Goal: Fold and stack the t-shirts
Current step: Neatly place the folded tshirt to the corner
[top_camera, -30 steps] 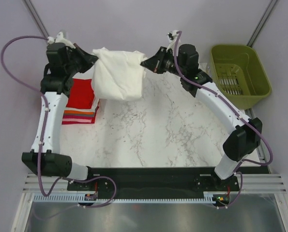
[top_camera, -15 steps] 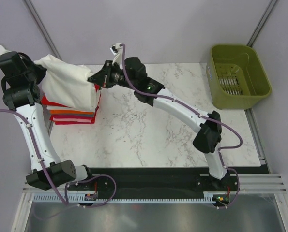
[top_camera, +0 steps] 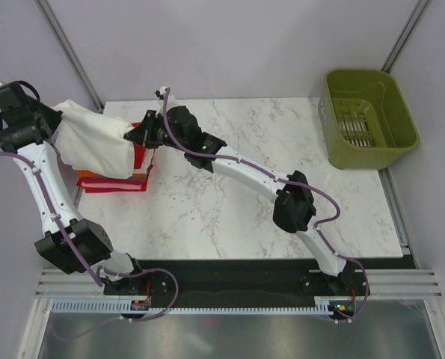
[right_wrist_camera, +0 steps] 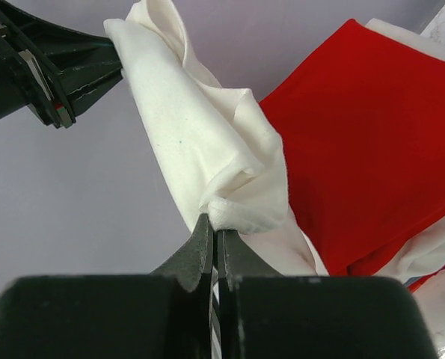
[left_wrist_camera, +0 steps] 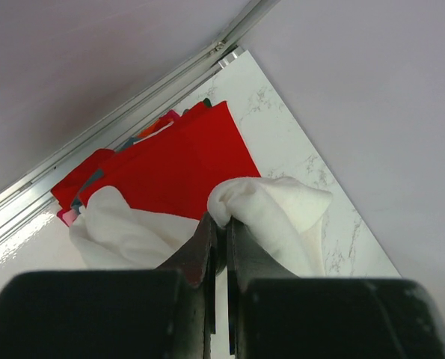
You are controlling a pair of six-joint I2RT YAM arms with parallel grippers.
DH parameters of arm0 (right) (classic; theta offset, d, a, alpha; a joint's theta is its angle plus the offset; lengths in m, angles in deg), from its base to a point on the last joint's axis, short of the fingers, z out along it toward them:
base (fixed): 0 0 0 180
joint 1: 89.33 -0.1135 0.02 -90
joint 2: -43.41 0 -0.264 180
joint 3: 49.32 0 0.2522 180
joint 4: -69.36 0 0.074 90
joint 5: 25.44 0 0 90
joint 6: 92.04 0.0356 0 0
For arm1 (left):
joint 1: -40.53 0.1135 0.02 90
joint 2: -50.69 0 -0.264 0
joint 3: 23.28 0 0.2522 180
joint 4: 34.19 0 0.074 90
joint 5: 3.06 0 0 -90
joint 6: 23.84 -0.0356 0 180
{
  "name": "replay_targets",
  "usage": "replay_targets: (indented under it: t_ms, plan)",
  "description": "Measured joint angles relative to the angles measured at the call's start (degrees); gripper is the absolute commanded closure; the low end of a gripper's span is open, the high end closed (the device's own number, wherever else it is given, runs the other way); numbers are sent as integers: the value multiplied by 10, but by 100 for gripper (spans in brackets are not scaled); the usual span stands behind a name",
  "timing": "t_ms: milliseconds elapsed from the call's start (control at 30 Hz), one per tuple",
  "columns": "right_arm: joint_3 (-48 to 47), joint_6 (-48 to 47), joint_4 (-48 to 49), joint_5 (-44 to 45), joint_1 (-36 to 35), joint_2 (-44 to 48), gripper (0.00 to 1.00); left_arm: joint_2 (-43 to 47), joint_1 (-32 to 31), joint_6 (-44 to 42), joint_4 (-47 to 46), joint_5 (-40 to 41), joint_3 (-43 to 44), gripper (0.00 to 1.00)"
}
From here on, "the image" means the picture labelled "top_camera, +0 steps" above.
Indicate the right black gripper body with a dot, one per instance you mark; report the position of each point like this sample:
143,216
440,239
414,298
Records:
158,137

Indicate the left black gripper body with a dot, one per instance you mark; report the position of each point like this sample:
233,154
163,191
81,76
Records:
33,108

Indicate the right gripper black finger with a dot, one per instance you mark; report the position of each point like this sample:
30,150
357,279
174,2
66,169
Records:
137,135
149,121

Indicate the white t shirt robot print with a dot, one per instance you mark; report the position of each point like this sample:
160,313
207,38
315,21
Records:
89,141

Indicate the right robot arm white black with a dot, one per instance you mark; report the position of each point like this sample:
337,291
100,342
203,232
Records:
292,196

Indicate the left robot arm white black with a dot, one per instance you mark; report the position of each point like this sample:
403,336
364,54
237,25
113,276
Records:
70,242

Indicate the pink red folded shirts bottom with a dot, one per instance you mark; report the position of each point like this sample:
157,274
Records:
107,185

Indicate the red folded t shirt top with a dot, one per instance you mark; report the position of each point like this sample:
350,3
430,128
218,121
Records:
140,151

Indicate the orange folded t shirt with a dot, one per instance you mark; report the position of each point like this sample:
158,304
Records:
88,174

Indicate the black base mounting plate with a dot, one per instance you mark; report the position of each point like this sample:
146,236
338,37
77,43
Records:
235,282

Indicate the olive green plastic basket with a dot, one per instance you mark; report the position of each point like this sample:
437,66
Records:
366,123

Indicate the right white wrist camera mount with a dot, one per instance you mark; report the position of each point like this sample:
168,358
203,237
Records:
166,99

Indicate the left aluminium frame post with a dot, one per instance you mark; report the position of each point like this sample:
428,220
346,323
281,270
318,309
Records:
63,41

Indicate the aluminium frame post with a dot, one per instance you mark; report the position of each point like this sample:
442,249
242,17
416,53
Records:
405,34
63,41

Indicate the white slotted cable duct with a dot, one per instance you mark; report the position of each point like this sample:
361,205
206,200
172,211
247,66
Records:
125,306

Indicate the right aluminium frame post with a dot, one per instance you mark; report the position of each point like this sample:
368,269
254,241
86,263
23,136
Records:
405,34

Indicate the aluminium rail base frame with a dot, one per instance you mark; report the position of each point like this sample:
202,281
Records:
246,222

